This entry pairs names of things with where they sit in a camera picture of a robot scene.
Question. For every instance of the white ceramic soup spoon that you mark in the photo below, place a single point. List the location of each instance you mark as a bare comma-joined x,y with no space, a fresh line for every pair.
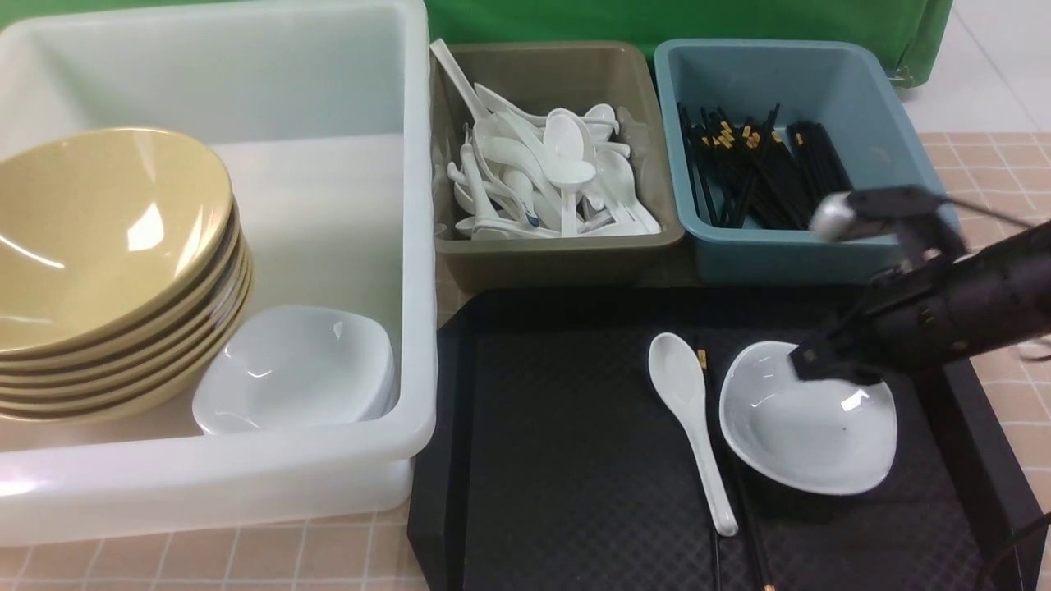
679,380

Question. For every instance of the black plastic serving tray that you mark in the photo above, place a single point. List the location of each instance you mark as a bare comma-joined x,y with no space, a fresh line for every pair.
554,465

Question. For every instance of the white dish in tub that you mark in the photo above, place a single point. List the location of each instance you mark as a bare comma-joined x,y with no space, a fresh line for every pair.
297,366

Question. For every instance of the large white plastic tub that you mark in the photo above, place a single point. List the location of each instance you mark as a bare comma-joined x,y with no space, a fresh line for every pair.
321,112

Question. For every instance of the teal plastic bin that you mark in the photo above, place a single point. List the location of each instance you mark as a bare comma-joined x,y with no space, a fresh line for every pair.
841,86

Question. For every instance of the green cloth backdrop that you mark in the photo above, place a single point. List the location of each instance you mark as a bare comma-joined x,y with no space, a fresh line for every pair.
904,35

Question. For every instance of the white square dish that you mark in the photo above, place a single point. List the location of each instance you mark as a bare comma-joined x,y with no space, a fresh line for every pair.
827,437

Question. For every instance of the tan checkered tablecloth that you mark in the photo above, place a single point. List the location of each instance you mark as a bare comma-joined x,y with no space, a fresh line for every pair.
1004,171

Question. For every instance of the olive plastic bin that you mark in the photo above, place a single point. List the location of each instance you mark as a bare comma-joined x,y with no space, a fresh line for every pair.
540,77

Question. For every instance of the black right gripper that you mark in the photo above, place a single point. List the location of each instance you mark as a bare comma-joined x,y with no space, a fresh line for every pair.
943,304

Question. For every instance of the black chopstick gold band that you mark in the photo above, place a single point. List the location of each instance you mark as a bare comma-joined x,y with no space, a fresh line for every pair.
737,489

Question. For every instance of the stack of tan bowls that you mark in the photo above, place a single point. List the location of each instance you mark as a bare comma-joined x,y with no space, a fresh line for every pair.
133,366

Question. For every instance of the pile of white spoons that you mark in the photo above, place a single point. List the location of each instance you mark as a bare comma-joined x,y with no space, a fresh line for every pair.
521,176

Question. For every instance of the tan noodle bowl top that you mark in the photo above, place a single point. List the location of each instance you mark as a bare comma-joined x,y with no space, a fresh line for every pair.
102,228

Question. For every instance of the pile of black chopsticks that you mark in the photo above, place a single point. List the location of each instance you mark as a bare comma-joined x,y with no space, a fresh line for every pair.
756,173

